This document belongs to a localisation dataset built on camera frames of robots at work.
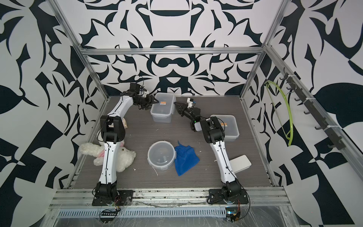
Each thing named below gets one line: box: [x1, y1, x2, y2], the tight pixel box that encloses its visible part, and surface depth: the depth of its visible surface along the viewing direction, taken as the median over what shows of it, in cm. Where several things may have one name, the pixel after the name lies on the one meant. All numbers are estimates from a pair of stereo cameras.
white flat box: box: [229, 154, 252, 174], surface depth 84 cm
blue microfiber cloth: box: [174, 140, 200, 177], surface depth 87 cm
